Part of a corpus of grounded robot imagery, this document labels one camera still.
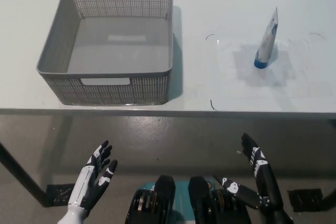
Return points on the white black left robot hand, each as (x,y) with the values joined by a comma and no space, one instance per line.
(89,182)

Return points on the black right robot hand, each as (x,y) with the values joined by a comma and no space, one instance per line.
(266,179)

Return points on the white blue shampoo tube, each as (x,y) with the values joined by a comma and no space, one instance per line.
(266,43)

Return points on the black floor plate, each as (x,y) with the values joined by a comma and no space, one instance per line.
(59,193)
(304,199)

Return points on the black table leg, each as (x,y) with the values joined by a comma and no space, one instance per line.
(25,172)
(331,196)

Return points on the black teal robot torso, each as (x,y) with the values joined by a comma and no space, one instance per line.
(165,200)

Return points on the grey perforated plastic basket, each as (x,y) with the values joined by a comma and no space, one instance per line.
(118,48)

